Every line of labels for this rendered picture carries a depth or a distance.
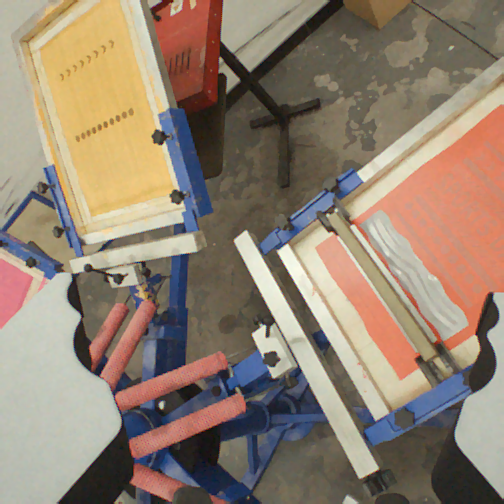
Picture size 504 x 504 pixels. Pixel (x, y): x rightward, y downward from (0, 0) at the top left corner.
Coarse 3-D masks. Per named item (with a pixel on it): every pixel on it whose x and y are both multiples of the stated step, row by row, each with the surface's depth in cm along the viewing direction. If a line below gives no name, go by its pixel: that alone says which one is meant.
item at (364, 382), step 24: (456, 96) 92; (480, 96) 91; (432, 120) 94; (408, 144) 96; (384, 168) 99; (360, 192) 103; (288, 264) 105; (312, 288) 100; (336, 336) 93; (360, 360) 91; (360, 384) 87; (384, 408) 83
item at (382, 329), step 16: (432, 272) 89; (448, 288) 86; (368, 304) 95; (416, 304) 89; (480, 304) 81; (368, 320) 94; (384, 320) 92; (384, 336) 91; (400, 336) 89; (464, 336) 81; (384, 352) 90; (400, 352) 88; (400, 368) 87; (416, 368) 85
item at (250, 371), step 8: (256, 352) 98; (248, 360) 99; (256, 360) 97; (240, 368) 99; (248, 368) 98; (256, 368) 97; (264, 368) 96; (240, 376) 99; (248, 376) 97; (256, 376) 96; (264, 376) 98; (240, 384) 98; (248, 384) 98
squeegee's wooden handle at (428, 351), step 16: (336, 224) 93; (352, 240) 90; (368, 256) 87; (368, 272) 86; (384, 288) 83; (400, 304) 81; (400, 320) 80; (416, 320) 83; (416, 336) 77; (432, 352) 75
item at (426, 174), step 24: (480, 120) 91; (456, 144) 93; (480, 144) 89; (432, 168) 94; (408, 192) 96; (360, 216) 102; (336, 240) 104; (408, 240) 93; (336, 264) 102; (384, 264) 95; (360, 288) 97
